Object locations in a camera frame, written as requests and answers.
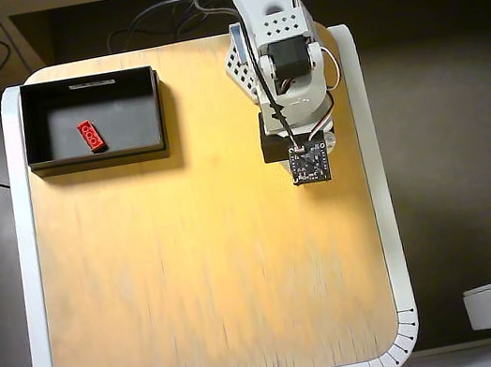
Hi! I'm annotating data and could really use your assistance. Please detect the black rectangular bin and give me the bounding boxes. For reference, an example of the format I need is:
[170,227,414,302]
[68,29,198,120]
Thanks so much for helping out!
[13,61,174,183]

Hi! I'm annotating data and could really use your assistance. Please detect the black camera circuit board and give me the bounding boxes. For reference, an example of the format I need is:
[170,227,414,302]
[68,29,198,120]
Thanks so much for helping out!
[286,139,335,187]

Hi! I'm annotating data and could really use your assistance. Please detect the black camera cable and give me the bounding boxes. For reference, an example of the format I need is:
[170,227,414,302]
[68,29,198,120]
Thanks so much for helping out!
[249,51,301,156]

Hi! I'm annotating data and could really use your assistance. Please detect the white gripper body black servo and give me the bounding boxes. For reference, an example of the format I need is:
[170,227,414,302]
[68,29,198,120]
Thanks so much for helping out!
[253,93,342,166]

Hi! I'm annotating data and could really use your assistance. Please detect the red lego block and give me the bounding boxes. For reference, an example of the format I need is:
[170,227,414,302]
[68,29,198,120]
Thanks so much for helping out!
[75,116,111,157]

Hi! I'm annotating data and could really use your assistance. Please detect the white label strip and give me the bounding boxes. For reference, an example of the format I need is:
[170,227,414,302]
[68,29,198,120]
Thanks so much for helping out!
[67,77,115,92]

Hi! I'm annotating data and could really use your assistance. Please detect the thin dark cable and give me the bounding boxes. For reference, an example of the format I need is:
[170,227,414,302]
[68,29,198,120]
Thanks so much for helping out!
[101,0,201,52]

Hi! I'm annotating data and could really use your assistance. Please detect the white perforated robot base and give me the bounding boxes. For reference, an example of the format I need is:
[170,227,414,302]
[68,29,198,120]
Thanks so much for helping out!
[217,21,264,110]

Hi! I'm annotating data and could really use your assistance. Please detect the red white servo wires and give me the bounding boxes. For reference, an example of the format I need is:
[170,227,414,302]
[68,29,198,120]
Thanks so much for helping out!
[290,40,356,143]

